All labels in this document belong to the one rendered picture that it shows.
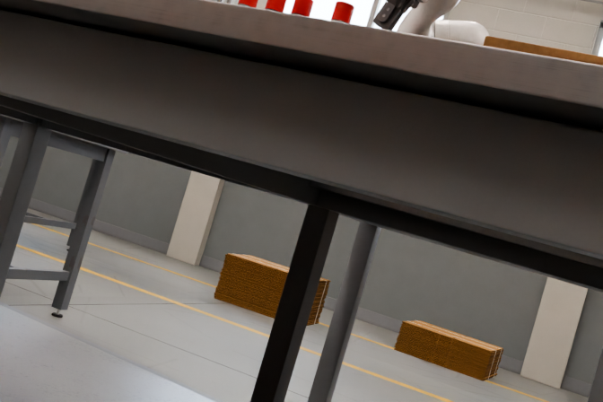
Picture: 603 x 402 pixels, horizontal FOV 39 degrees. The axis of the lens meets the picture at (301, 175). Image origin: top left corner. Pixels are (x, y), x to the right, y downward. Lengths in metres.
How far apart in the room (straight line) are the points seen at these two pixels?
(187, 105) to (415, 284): 6.48
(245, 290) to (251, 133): 5.19
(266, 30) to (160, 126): 0.11
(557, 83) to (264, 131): 0.18
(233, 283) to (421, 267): 1.88
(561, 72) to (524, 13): 6.83
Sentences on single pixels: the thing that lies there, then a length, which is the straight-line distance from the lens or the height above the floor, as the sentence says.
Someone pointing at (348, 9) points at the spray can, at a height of 1.07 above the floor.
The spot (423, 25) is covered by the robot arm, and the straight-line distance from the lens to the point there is 2.03.
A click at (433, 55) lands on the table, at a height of 0.82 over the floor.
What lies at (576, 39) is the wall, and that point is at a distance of 7.14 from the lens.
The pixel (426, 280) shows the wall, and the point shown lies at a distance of 6.97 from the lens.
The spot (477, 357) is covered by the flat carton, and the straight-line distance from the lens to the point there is 5.78.
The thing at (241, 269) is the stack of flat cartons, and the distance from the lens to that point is 5.70.
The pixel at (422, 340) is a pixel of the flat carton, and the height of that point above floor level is 0.12.
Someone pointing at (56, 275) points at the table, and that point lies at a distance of 3.67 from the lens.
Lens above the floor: 0.73
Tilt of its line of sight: 2 degrees up
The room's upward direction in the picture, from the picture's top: 17 degrees clockwise
